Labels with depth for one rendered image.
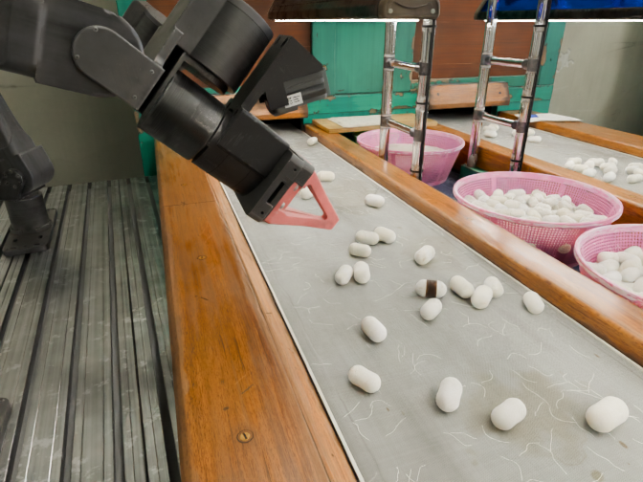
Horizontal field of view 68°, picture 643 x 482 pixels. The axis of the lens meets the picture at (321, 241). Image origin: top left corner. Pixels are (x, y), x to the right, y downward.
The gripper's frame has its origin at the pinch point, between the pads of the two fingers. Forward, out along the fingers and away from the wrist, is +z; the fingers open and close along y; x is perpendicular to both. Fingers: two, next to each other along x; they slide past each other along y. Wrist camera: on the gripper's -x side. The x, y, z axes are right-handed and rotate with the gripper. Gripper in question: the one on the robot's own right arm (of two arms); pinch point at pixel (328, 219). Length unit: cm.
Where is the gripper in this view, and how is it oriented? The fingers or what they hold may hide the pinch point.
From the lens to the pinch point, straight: 47.9
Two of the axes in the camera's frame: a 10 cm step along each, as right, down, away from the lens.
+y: -3.2, -4.0, 8.6
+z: 7.2, 4.9, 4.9
